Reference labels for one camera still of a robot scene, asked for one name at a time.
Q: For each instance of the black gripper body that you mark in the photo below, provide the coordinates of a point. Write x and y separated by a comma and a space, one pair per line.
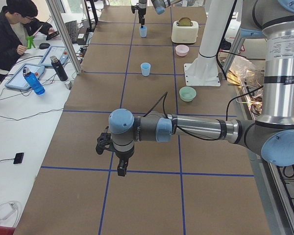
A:
123, 154
142, 10

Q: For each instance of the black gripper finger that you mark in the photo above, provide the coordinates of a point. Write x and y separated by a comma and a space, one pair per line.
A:
142, 20
122, 168

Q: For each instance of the light blue cup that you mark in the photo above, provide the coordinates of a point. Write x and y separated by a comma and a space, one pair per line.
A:
143, 31
145, 68

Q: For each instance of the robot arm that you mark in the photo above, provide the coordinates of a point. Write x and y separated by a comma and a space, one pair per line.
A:
159, 6
270, 135

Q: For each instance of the cream two-slot toaster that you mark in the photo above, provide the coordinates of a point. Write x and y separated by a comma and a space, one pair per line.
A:
184, 34

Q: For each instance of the toast slice in toaster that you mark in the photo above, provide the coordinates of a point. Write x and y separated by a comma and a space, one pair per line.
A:
185, 21

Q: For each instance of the pink plastic bowl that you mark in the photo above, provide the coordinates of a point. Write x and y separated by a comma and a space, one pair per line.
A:
182, 50

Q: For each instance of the black keyboard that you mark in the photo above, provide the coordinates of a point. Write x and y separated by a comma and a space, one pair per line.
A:
72, 30

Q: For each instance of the green plastic bowl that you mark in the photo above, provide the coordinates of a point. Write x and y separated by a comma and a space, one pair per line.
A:
187, 94

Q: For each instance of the teach pendant far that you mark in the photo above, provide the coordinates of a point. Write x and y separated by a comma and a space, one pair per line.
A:
59, 52

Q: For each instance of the teach pendant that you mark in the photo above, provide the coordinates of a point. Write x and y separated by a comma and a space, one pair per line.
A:
18, 82
59, 52

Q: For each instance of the black thermos bottle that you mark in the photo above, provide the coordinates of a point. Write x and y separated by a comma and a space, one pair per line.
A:
56, 64

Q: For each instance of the black computer mouse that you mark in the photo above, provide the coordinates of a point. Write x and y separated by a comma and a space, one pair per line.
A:
44, 45

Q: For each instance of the small black box device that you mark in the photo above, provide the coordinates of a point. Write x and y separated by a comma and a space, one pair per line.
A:
18, 158

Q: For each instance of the green mini tripod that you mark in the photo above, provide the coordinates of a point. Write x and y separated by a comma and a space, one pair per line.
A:
30, 42

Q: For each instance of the clear plastic bag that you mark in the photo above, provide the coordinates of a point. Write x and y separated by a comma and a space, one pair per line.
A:
245, 72

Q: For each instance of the blue water bottle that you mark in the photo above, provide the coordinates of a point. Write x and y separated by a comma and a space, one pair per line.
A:
33, 81

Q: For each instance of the seated person in black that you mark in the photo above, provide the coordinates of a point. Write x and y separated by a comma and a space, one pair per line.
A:
17, 22

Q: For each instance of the teach pendant near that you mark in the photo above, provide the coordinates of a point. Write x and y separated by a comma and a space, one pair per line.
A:
18, 82

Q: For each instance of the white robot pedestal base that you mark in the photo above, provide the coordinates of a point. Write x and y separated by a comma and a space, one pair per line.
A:
203, 71

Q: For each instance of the aluminium frame post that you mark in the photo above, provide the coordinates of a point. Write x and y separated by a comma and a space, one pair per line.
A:
60, 25

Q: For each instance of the white charger with cable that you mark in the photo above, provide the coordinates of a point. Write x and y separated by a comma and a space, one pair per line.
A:
10, 213

